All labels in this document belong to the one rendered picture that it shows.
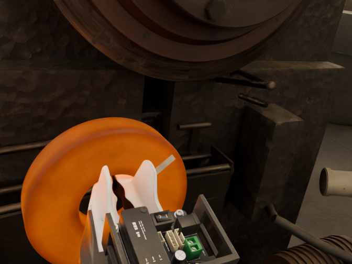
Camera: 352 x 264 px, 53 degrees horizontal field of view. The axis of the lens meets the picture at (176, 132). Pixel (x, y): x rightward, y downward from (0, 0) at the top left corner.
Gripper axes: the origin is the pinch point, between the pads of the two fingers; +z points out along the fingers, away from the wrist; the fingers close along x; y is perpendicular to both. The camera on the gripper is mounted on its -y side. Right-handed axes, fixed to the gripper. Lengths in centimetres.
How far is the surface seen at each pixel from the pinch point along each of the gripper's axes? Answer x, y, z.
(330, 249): -48, -29, -2
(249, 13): -19.9, 11.7, 13.2
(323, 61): -63, -7, 33
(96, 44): -3.1, 3.8, 19.8
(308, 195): -138, -104, 56
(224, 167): -27.4, -17.9, 14.1
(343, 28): -239, -54, 164
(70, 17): 0.1, 7.0, 20.6
